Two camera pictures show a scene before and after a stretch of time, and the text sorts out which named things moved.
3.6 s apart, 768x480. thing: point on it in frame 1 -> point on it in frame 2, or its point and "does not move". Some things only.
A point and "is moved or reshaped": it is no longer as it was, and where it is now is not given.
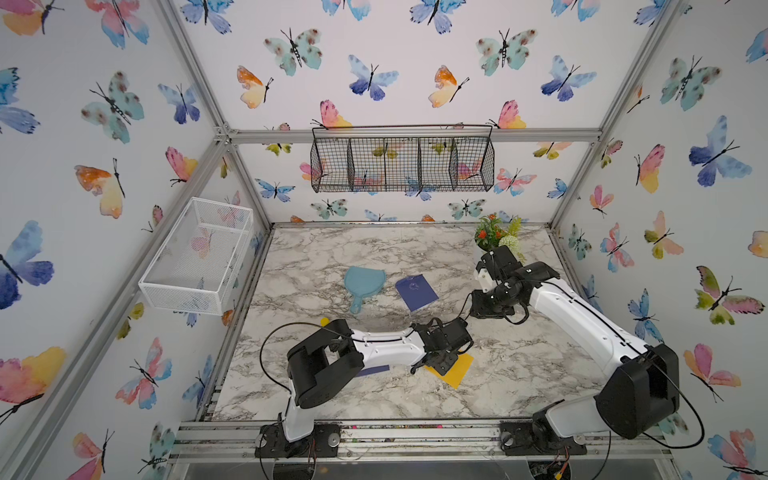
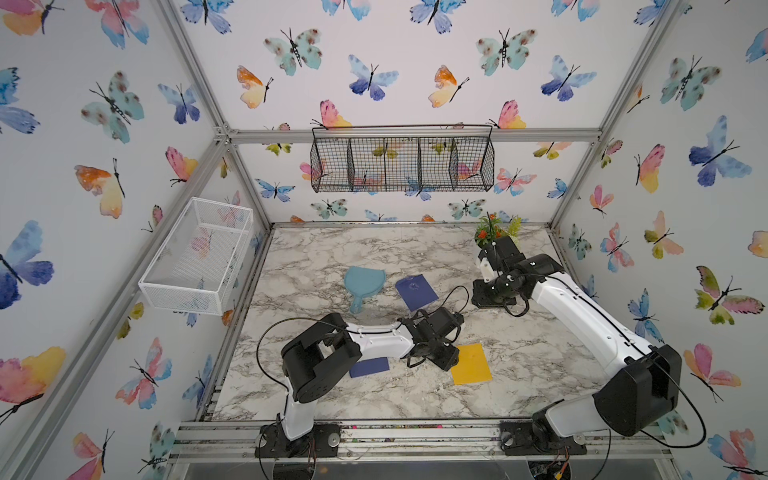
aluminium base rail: (232, 439) does not move
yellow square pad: (459, 370) is moved or reshaped
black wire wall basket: (397, 158) does not move
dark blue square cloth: (374, 370) does not move
